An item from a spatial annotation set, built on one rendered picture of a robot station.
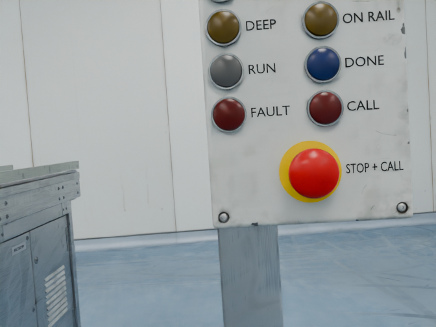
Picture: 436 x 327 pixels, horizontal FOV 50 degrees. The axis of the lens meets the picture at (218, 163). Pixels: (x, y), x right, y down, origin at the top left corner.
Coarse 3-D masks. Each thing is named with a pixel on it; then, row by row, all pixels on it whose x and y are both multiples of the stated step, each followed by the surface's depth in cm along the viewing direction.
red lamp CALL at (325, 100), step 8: (320, 96) 38; (328, 96) 38; (336, 96) 38; (312, 104) 39; (320, 104) 38; (328, 104) 38; (336, 104) 38; (312, 112) 39; (320, 112) 38; (328, 112) 38; (336, 112) 38; (320, 120) 39; (328, 120) 39
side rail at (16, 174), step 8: (24, 168) 142; (32, 168) 147; (40, 168) 152; (48, 168) 159; (56, 168) 166; (64, 168) 173; (72, 168) 181; (0, 176) 127; (8, 176) 131; (16, 176) 136; (24, 176) 141; (32, 176) 146
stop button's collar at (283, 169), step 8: (296, 144) 39; (304, 144) 39; (312, 144) 39; (320, 144) 39; (288, 152) 39; (296, 152) 39; (288, 160) 39; (336, 160) 39; (280, 168) 39; (288, 168) 39; (392, 168) 39; (280, 176) 39; (288, 176) 39; (288, 184) 39; (288, 192) 39; (296, 192) 39; (304, 200) 39; (312, 200) 39; (320, 200) 39
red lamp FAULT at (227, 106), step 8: (216, 104) 39; (224, 104) 39; (232, 104) 39; (240, 104) 39; (216, 112) 39; (224, 112) 39; (232, 112) 39; (240, 112) 39; (216, 120) 39; (224, 120) 39; (232, 120) 39; (240, 120) 39; (224, 128) 39; (232, 128) 39
